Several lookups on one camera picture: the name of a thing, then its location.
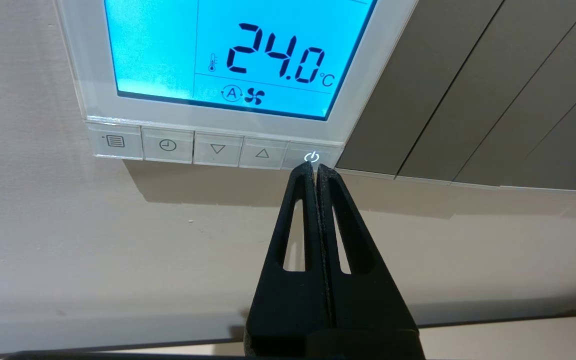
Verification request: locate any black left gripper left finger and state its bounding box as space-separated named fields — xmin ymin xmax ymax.
xmin=244 ymin=162 xmax=331 ymax=360

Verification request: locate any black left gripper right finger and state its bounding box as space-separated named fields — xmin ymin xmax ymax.
xmin=316 ymin=164 xmax=421 ymax=360

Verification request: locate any white wall thermostat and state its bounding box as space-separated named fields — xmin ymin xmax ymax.
xmin=55 ymin=0 xmax=419 ymax=173

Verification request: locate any white sideboard cabinet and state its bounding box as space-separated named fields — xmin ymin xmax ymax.
xmin=0 ymin=312 xmax=576 ymax=360

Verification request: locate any grey triple rocker wall switch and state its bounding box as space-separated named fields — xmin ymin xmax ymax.
xmin=335 ymin=0 xmax=576 ymax=189

